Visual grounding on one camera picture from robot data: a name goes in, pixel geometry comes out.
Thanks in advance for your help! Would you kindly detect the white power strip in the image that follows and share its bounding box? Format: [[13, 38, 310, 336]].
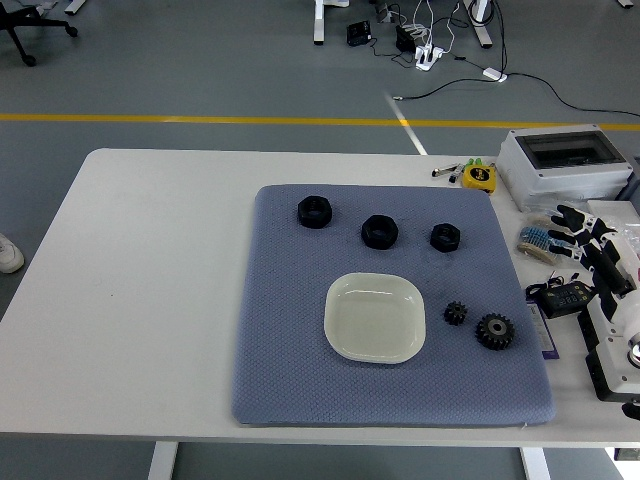
[[414, 44, 446, 71]]

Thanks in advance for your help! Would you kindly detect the white purple-edged packet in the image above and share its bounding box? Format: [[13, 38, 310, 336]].
[[525, 299, 560, 361]]

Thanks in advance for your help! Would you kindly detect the large black gear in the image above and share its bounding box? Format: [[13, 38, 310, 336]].
[[474, 312, 516, 351]]

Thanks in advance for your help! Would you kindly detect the black digital meter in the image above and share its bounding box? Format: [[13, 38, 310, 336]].
[[524, 280, 599, 320]]

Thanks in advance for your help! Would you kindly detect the large black threaded nut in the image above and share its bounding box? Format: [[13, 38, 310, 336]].
[[297, 195, 334, 229]]

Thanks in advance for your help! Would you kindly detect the white flat box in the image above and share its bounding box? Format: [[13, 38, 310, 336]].
[[585, 198, 640, 226]]

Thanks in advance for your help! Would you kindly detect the small black gear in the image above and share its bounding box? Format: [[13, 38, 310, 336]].
[[443, 300, 469, 327]]

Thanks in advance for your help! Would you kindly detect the white black-edged device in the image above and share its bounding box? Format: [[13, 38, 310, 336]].
[[578, 294, 640, 402]]

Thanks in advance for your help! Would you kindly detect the blue-grey textured mat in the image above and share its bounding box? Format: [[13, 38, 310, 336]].
[[230, 183, 557, 427]]

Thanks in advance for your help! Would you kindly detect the bag of blue resistors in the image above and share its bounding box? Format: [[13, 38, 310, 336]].
[[517, 212, 576, 266]]

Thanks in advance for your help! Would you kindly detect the yellow tape measure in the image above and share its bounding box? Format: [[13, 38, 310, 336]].
[[460, 163, 496, 194]]

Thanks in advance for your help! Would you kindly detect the black power adapter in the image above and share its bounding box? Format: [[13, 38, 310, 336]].
[[395, 24, 417, 53]]

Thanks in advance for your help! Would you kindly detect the white square dish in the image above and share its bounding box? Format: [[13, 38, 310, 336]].
[[324, 272, 427, 365]]

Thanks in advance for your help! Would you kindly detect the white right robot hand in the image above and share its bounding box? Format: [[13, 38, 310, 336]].
[[548, 203, 640, 351]]

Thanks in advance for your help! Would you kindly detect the small black hexagonal nut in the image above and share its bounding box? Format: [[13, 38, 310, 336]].
[[429, 222, 462, 254]]

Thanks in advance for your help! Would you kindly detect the white desk leg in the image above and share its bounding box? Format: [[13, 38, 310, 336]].
[[313, 0, 350, 45], [462, 0, 495, 50]]

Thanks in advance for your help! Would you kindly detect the long black floor cable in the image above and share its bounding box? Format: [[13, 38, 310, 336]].
[[504, 72, 640, 119]]

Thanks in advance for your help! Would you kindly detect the black electronics box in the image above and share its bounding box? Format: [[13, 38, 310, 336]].
[[346, 20, 372, 46]]

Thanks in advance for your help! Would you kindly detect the person's white shoe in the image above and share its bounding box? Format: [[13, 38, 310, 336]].
[[0, 232, 25, 274]]

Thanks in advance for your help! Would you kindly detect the black office chair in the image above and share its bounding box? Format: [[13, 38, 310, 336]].
[[0, 0, 80, 68]]

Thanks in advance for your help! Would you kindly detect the grey electrical enclosure box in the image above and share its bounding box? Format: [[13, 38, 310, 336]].
[[496, 124, 635, 212]]

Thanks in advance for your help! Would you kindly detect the white table leg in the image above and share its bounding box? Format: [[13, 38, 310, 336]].
[[519, 446, 551, 480], [147, 441, 180, 480]]

